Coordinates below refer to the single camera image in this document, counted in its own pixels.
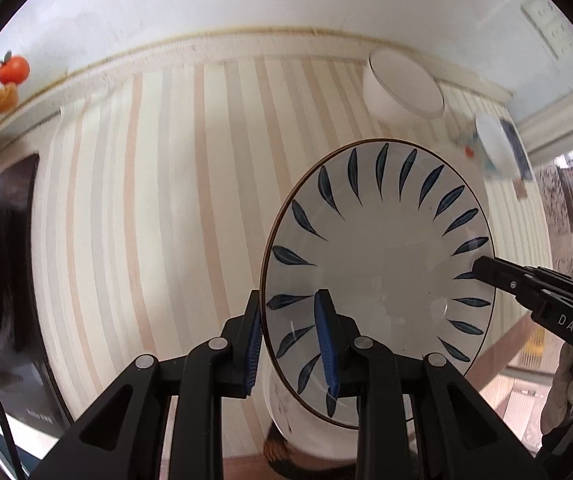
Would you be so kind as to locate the white bowl with blue print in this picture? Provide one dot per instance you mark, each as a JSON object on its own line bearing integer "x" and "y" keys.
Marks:
{"x": 493, "y": 147}

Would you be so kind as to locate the white wall socket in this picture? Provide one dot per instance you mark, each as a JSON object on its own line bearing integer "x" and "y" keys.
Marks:
{"x": 541, "y": 10}
{"x": 561, "y": 40}

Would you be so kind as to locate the dark blue smartphone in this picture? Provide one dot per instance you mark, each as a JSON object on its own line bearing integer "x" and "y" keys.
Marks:
{"x": 516, "y": 147}

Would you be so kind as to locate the black gas stove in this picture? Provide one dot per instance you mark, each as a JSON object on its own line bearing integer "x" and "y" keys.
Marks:
{"x": 6, "y": 285}

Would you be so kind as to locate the patterned plates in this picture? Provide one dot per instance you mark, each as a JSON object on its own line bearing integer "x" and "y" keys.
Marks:
{"x": 311, "y": 435}

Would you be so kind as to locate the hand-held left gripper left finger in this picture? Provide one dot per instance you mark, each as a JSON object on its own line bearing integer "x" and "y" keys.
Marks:
{"x": 251, "y": 345}

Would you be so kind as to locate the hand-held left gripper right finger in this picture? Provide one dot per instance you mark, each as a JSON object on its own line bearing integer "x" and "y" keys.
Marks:
{"x": 326, "y": 345}

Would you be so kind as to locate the blue leaf pattern plate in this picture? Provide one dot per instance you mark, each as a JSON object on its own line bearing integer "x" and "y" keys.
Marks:
{"x": 391, "y": 280}

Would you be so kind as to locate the small brown card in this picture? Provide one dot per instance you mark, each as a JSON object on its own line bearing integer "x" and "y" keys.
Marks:
{"x": 521, "y": 189}

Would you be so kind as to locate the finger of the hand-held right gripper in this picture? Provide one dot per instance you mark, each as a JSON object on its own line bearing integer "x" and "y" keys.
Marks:
{"x": 501, "y": 275}

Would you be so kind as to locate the large white bowl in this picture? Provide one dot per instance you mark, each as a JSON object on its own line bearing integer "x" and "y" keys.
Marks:
{"x": 406, "y": 85}

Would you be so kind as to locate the person's right hand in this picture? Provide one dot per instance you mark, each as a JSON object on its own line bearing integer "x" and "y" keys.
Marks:
{"x": 568, "y": 390}

